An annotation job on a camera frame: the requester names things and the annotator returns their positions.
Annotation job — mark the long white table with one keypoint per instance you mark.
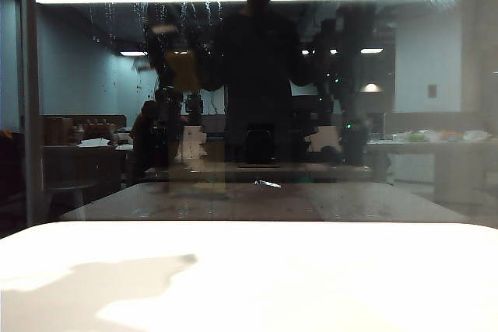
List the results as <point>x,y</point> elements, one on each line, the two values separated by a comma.
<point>410,148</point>

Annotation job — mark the white plastic bag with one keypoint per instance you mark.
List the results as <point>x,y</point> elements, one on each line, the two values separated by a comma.
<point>476,135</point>
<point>431,135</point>

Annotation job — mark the round grey stool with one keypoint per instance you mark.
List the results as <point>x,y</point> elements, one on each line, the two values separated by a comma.
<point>70,189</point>

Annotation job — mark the large glass pane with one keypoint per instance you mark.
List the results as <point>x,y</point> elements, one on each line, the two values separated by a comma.
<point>428,36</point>

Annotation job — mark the small brown wall plate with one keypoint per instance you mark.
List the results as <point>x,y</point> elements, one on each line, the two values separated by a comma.
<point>432,91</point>

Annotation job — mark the grey window frame post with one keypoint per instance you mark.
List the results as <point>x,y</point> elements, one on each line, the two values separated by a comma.
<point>32,114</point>

